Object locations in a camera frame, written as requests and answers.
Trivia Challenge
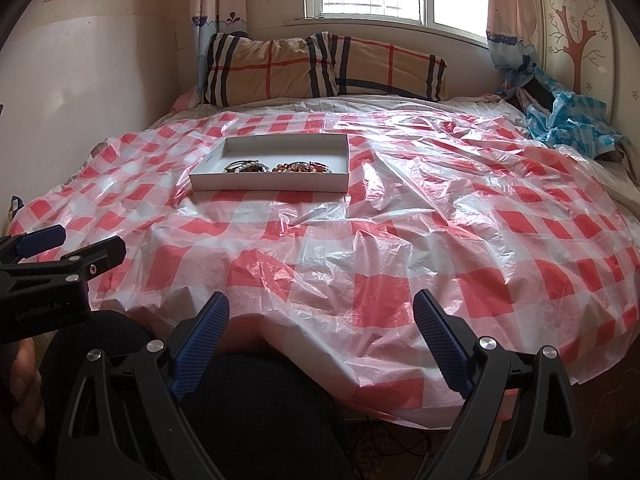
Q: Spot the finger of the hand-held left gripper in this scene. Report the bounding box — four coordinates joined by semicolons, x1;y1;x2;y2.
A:
0;236;127;287
0;224;67;265

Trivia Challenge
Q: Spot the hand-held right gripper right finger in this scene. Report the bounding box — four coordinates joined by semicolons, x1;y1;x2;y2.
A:
413;289;587;480

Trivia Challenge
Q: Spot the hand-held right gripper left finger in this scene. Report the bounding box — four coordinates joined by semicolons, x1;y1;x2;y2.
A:
55;291;232;480

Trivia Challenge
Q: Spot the brown bead bracelet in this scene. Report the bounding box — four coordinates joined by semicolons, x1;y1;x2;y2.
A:
272;161;321;174

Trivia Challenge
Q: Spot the pile of bracelets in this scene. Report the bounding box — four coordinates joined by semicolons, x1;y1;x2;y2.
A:
223;159;335;175

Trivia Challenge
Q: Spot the white cardboard box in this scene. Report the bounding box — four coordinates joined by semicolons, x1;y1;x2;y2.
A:
188;133;351;194

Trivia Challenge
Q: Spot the person's left hand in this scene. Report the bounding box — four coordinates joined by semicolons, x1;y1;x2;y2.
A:
5;335;47;441

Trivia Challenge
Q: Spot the red checked plastic sheet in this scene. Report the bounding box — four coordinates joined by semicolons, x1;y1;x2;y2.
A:
10;107;640;426

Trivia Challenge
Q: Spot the pink cloth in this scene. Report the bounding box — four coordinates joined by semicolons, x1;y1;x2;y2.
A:
170;86;202;112

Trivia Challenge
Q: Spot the plaid pillow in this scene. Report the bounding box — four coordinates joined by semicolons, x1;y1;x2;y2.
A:
327;35;449;102
202;31;337;107

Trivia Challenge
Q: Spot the blue checked plastic sheet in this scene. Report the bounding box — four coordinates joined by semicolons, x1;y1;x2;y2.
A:
525;65;632;159

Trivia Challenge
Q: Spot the dark cloth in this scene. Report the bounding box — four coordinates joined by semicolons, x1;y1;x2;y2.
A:
519;74;557;112

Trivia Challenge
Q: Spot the patterned curtain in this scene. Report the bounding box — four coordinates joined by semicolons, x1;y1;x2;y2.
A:
190;0;249;92
487;0;544;72

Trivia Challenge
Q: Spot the black cable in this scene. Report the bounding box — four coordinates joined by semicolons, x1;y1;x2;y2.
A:
345;409;437;463

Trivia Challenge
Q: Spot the tree wall sticker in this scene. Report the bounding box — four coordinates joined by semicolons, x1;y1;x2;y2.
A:
547;0;614;96

